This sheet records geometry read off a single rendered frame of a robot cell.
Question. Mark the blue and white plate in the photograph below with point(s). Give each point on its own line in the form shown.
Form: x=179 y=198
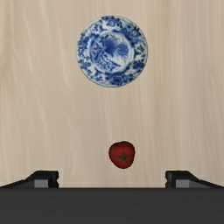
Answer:
x=112 y=51

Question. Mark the red tomato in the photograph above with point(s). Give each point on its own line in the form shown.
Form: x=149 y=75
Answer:
x=122 y=154

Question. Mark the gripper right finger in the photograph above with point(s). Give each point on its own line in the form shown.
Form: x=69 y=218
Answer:
x=180 y=178

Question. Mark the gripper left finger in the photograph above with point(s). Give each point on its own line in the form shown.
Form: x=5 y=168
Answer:
x=43 y=178

